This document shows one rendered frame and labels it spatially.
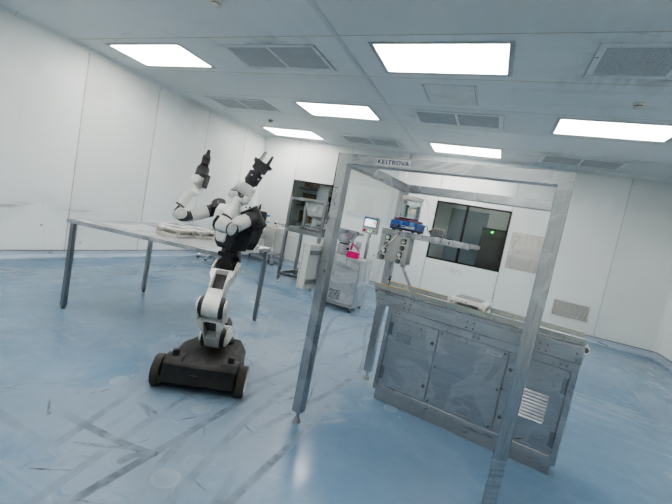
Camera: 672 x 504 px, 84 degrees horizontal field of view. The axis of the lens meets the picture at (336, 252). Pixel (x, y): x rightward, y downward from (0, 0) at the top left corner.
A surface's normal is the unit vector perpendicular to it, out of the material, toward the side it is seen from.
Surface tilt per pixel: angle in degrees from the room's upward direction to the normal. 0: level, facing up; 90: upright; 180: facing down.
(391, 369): 90
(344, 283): 90
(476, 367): 90
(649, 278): 90
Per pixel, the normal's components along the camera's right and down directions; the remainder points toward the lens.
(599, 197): -0.39, 0.00
